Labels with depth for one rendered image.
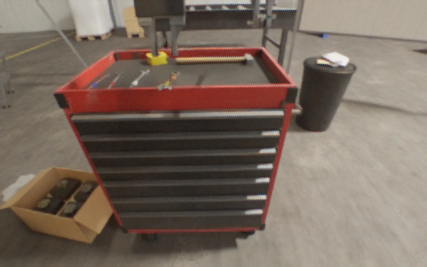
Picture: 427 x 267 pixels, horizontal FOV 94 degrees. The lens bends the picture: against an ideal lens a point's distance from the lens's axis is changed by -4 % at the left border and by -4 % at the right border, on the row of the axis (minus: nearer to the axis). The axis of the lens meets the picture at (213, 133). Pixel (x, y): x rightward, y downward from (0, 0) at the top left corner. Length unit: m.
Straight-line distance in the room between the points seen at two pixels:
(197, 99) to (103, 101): 0.29
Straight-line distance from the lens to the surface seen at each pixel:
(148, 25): 0.65
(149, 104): 0.67
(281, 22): 3.85
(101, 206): 1.38
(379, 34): 2.91
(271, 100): 0.67
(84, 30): 7.33
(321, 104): 2.09
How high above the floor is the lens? 1.19
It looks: 36 degrees down
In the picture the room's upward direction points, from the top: 1 degrees counter-clockwise
